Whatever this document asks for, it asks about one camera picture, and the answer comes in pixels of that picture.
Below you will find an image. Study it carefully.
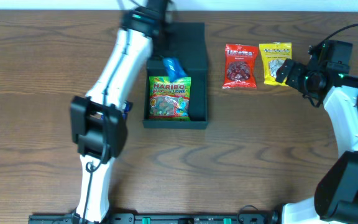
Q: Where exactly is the Haribo Worms Zourr bag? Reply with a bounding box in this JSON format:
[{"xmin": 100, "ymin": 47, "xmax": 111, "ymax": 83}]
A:
[{"xmin": 149, "ymin": 77, "xmax": 191, "ymax": 121}]

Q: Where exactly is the dark green open box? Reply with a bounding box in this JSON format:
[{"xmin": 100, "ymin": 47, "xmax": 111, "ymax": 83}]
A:
[{"xmin": 142, "ymin": 22, "xmax": 208, "ymax": 129}]

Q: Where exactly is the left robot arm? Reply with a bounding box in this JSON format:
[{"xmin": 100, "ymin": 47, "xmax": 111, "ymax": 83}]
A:
[{"xmin": 70, "ymin": 0, "xmax": 172, "ymax": 223}]

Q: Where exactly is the yellow Hacks candy bag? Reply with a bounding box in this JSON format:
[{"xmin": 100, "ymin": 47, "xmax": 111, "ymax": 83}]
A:
[{"xmin": 259, "ymin": 42, "xmax": 292, "ymax": 86}]

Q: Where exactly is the red Hacks candy bag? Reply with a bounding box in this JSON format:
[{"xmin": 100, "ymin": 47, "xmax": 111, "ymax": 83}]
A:
[{"xmin": 223, "ymin": 44, "xmax": 259, "ymax": 89}]

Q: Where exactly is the blue wafer snack wrapper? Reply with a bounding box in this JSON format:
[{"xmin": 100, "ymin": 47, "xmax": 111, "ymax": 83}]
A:
[{"xmin": 162, "ymin": 57, "xmax": 187, "ymax": 82}]

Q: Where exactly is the Dairy Milk chocolate bar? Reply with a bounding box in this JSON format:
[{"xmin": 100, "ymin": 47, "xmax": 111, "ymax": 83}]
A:
[{"xmin": 122, "ymin": 101, "xmax": 133, "ymax": 120}]

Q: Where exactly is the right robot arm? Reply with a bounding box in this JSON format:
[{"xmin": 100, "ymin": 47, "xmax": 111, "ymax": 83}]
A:
[{"xmin": 276, "ymin": 40, "xmax": 358, "ymax": 224}]

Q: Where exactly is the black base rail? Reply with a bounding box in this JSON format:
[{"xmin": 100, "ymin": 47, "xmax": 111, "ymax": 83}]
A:
[{"xmin": 28, "ymin": 212, "xmax": 280, "ymax": 224}]

